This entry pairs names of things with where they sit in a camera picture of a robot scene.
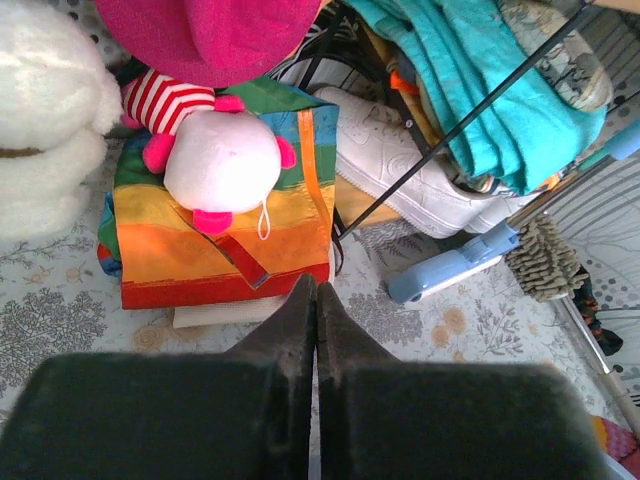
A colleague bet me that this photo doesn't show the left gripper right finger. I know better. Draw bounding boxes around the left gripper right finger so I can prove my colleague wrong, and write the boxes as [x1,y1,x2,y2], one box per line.
[316,284,608,479]

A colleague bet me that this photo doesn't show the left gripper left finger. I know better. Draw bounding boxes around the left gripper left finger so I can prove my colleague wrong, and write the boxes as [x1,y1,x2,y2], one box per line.
[1,275,316,479]

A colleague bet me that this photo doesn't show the blue floor mop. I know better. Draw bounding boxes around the blue floor mop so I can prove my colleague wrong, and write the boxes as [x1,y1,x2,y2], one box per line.
[388,122,639,304]

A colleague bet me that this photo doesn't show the rainbow striped bag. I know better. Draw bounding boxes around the rainbow striped bag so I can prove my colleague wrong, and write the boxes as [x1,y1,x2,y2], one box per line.
[97,78,339,310]

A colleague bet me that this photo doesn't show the magenta fabric bag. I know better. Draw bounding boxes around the magenta fabric bag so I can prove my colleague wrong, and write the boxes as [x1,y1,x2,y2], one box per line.
[95,0,326,88]

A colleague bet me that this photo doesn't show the grey chenille duster mop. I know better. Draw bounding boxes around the grey chenille duster mop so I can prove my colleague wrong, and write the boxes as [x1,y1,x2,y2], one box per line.
[505,214,639,434]

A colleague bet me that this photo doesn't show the dark folded umbrella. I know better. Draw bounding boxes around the dark folded umbrella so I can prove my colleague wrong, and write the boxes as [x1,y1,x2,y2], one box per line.
[573,266,624,356]

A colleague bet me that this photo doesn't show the pink round plush doll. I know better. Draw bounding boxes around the pink round plush doll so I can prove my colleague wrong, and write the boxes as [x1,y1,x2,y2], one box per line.
[122,69,297,235]

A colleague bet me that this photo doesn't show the white sneakers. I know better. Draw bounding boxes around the white sneakers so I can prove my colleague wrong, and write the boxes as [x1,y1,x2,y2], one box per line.
[314,86,536,239]

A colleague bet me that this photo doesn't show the teal folded cloth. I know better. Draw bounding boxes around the teal folded cloth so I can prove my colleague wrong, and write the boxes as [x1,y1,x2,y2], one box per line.
[350,1,606,195]

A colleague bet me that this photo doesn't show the white fluffy plush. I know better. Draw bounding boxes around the white fluffy plush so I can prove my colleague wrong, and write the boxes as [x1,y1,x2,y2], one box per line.
[1,1,122,241]

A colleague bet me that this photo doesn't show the patterned grey slipper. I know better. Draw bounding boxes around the patterned grey slipper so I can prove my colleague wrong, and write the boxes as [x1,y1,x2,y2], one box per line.
[498,1,613,112]

